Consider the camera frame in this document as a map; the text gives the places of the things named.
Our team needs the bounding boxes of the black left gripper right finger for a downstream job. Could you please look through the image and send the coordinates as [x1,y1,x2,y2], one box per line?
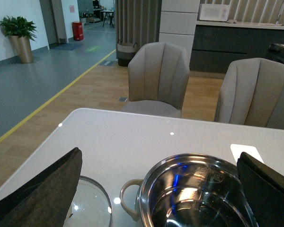
[237,152,284,227]

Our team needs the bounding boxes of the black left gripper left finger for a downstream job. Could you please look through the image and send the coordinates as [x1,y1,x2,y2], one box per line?
[0,148,82,227]

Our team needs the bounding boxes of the glass pot lid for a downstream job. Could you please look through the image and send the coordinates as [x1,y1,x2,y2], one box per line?
[64,176,113,227]

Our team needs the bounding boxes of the white electric cooking pot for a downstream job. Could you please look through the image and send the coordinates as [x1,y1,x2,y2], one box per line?
[120,153,257,227]

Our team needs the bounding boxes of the gold plant pot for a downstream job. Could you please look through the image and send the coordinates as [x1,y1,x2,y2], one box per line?
[10,35,33,63]

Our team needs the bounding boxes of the right beige upholstered chair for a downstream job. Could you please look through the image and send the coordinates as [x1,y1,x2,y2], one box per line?
[214,58,284,130]

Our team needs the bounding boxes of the beige upholstered chair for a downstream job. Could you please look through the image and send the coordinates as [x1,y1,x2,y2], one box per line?
[121,42,190,118]
[214,58,284,130]

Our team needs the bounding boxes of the dark kitchen counter cabinet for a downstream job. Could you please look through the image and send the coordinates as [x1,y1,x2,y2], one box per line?
[190,22,284,73]

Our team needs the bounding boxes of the left beige upholstered chair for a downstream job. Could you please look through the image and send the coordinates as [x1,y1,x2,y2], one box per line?
[121,42,190,118]

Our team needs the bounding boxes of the red fire extinguisher box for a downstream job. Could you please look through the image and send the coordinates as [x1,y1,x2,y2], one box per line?
[72,21,84,41]

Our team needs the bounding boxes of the green potted plant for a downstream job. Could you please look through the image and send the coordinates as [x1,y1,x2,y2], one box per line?
[0,16,37,41]

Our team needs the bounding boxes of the white microwave oven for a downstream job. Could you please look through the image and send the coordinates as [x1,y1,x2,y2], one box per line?
[198,4,230,22]

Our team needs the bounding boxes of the woven basket with handles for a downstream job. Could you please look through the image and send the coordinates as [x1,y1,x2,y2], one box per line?
[116,39,138,67]

